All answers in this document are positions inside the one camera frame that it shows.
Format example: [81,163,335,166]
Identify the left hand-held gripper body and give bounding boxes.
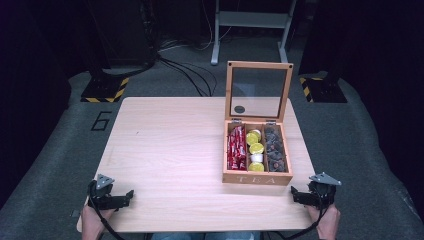
[87,173,132,212]

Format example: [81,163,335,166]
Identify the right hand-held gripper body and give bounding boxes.
[297,171,343,211]

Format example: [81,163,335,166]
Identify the person's left hand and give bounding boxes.
[80,204,117,240]

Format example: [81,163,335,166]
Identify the person's right hand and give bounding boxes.
[305,203,342,240]

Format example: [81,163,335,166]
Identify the wooden tea box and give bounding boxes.
[221,60,295,187]

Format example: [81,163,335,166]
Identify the dark grey tea packets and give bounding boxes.
[263,125,288,173]

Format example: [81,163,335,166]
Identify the row of red packets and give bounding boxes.
[226,125,248,171]

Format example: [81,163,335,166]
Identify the black striped stand base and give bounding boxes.
[80,75,131,104]
[298,75,348,104]

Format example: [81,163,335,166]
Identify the dark cabinet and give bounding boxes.
[84,0,158,69]

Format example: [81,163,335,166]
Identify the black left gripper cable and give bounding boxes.
[87,181,126,240]

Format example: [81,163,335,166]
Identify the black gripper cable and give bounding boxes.
[87,181,126,240]
[271,196,329,240]

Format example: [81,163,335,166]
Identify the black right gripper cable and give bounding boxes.
[271,196,329,240]

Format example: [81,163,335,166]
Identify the bundle of floor cables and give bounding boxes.
[155,34,219,98]

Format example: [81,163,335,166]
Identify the white metal stand frame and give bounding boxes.
[210,0,298,66]

